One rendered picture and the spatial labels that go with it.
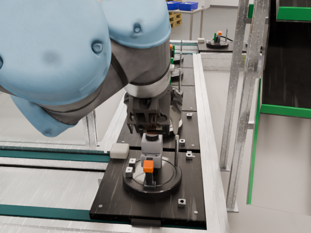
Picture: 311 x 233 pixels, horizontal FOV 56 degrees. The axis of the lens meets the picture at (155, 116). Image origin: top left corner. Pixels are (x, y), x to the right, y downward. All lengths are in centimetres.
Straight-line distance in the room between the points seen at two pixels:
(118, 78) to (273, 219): 61
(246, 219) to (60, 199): 46
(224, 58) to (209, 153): 105
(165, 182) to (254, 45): 35
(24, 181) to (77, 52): 72
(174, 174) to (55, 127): 43
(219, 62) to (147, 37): 151
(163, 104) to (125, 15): 22
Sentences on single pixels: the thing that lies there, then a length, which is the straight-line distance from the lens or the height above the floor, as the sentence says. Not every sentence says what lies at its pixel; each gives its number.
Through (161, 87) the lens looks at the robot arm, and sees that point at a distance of 42.
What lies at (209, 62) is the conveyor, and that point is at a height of 91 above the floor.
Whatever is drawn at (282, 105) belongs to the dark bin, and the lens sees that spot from 58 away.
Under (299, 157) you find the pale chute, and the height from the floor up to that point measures 107.
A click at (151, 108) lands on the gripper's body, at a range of 43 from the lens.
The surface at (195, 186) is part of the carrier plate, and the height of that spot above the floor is 97.
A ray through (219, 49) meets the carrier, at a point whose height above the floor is 97.
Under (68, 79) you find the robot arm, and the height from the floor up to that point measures 137.
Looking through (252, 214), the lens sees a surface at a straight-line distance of 83.
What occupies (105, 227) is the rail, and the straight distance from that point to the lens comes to 64.
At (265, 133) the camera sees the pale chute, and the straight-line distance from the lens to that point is 68.
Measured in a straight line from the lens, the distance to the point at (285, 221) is 84.
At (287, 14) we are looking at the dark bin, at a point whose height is 136.
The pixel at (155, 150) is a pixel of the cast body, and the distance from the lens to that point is 65.
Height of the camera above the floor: 142
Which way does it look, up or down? 27 degrees down
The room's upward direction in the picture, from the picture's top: straight up
